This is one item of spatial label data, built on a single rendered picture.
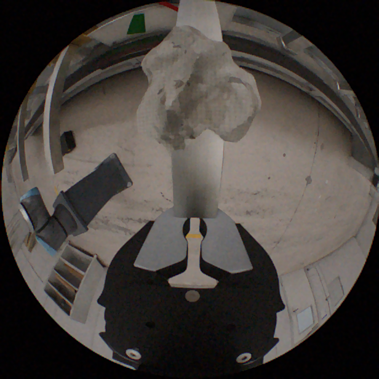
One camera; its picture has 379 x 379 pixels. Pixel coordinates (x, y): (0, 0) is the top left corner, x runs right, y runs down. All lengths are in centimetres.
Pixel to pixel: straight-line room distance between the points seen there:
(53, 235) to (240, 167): 125
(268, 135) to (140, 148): 95
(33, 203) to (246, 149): 130
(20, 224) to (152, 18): 74
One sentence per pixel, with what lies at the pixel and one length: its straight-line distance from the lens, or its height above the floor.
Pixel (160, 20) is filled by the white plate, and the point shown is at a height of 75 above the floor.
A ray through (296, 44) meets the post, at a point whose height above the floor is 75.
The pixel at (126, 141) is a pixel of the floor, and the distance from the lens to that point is 108.
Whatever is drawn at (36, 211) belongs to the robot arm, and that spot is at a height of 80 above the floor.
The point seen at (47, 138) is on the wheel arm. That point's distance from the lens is 27.
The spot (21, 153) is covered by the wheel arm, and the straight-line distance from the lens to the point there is 50.
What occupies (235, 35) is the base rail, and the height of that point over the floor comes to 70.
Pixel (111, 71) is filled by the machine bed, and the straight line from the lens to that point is 107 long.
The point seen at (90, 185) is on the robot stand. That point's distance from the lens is 89.
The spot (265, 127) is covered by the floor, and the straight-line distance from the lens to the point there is 106.
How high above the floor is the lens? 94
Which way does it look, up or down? 63 degrees down
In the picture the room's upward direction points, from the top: 175 degrees counter-clockwise
